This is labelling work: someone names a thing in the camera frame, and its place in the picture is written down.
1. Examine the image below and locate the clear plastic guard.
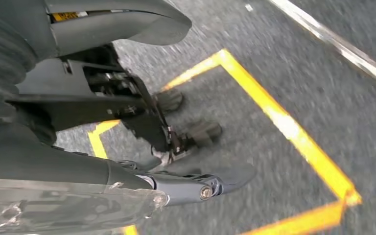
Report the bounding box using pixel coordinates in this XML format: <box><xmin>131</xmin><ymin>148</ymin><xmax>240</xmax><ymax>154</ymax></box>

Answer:
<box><xmin>0</xmin><ymin>178</ymin><xmax>170</xmax><ymax>235</ymax></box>

